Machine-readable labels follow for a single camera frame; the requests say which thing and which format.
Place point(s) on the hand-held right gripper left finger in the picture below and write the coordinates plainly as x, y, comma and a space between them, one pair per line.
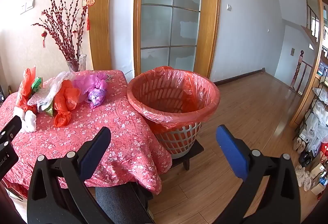
96, 149

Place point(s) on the pink floral tablecloth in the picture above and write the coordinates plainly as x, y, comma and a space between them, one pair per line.
123, 121

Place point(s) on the pale pink plastic bag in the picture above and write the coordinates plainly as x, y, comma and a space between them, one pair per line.
82, 83

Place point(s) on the black shoes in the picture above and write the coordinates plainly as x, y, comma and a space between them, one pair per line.
305, 158

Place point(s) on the clear plastic bag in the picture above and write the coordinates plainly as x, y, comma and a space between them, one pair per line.
51, 88

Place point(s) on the wooden stair railing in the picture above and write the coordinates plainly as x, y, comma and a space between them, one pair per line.
298, 67

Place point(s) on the red berry branches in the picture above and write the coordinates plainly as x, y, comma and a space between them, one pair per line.
65, 34

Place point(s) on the cardboard box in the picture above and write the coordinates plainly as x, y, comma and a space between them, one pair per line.
317, 183

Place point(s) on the red knot ornament with tassel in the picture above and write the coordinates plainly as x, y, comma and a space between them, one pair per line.
88, 2

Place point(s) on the dark wooden stool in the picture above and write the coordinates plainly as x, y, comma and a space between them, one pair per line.
192, 149

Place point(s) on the beige slippers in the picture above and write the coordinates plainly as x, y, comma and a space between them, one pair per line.
299, 145

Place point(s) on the green paw print plastic bag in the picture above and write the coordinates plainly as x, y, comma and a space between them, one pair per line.
37, 83

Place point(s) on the small white plastic bag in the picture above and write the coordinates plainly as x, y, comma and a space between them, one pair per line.
29, 121

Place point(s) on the white fluffy slippers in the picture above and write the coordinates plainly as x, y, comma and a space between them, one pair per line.
303, 177

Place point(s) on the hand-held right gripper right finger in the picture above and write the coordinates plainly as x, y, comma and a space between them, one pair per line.
230, 147

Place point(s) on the purple printed plastic bag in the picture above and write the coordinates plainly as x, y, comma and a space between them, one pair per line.
96, 95

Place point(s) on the white lattice laundry basket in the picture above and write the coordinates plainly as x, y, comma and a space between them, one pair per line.
179, 140

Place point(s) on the red plastic bag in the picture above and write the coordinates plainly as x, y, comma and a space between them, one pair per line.
24, 88

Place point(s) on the wooden door frame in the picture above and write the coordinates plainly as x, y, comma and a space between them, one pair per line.
100, 8

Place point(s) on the red plastic bin liner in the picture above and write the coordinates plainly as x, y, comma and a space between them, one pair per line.
205, 95

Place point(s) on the orange plastic bag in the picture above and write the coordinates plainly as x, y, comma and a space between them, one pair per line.
64, 103

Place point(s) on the glass vase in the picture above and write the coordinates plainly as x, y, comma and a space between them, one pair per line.
76, 65

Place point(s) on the dark grey chair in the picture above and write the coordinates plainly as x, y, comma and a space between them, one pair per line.
115, 203

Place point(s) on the wooden frosted glass door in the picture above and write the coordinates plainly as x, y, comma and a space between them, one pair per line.
166, 21

